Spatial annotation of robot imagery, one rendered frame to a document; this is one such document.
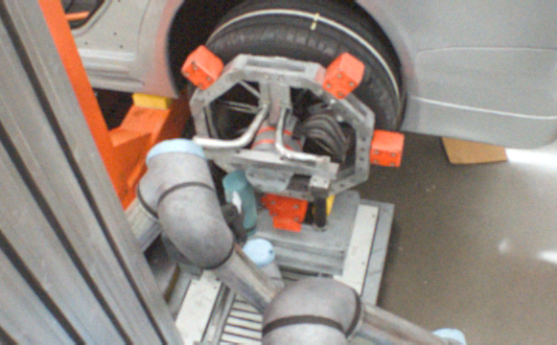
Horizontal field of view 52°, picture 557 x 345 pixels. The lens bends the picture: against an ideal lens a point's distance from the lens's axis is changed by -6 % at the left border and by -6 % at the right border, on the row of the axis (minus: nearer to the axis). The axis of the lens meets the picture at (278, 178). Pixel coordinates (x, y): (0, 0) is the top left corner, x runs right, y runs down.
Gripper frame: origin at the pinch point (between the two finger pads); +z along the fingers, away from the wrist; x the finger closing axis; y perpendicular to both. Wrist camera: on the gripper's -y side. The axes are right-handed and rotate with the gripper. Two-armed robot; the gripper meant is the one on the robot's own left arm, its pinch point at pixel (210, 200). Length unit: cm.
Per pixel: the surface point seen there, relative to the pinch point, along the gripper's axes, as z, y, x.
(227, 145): 0.1, -18.0, 8.0
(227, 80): 16.6, -24.3, 17.4
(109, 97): 104, 37, -4
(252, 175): -0.4, -2.1, 13.8
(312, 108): 8.6, -7.5, 39.8
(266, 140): 3.5, -9.0, 21.3
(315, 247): 4, 61, 38
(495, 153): 12, 80, 147
